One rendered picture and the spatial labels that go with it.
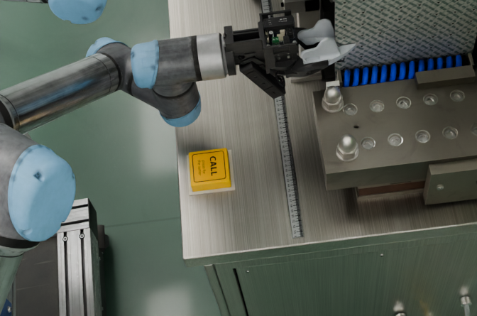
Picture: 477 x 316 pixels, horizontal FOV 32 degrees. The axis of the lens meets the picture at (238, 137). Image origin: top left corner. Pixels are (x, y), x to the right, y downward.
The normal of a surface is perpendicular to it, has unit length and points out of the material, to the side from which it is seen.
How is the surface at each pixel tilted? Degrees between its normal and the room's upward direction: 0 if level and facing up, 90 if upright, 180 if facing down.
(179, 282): 0
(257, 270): 90
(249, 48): 90
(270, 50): 90
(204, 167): 0
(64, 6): 90
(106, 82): 74
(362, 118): 0
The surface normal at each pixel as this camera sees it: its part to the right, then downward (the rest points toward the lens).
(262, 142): -0.10, -0.51
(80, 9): -0.11, 0.86
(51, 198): 0.87, 0.31
